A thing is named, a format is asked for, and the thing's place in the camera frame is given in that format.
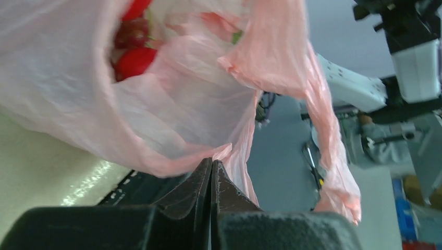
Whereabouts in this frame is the red round fruit in bag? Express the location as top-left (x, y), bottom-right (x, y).
top-left (121, 0), bottom-right (152, 21)

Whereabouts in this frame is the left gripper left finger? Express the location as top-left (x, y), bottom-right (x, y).
top-left (1, 158), bottom-right (213, 249)

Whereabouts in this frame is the shiny red fake apple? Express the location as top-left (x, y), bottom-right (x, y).
top-left (114, 47), bottom-right (158, 82)

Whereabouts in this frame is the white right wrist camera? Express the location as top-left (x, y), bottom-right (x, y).
top-left (391, 39), bottom-right (441, 103)

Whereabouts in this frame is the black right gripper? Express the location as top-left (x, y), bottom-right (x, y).
top-left (353, 0), bottom-right (441, 54)

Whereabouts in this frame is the pink plastic bag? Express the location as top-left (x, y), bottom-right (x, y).
top-left (1, 1), bottom-right (362, 223)

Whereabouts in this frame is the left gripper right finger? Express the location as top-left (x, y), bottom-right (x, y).
top-left (211, 160), bottom-right (362, 250)

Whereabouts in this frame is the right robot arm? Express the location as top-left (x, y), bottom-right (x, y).
top-left (318, 1), bottom-right (441, 113)

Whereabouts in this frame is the red fake grape bunch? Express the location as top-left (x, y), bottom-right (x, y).
top-left (114, 18), bottom-right (151, 49)

